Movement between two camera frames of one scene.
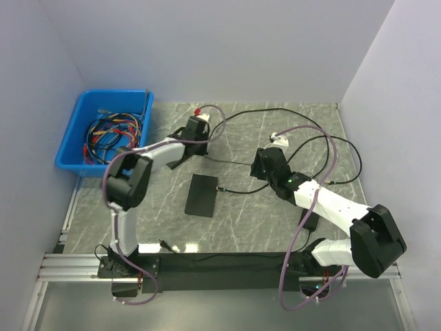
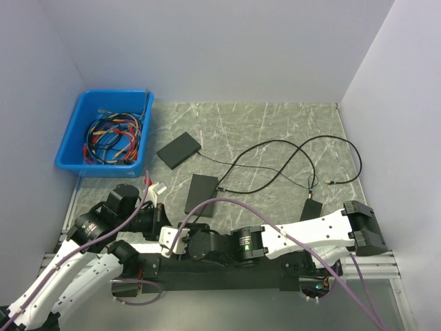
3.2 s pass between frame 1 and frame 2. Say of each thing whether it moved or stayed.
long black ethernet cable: moved
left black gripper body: moved
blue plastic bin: stayed
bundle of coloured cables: stayed
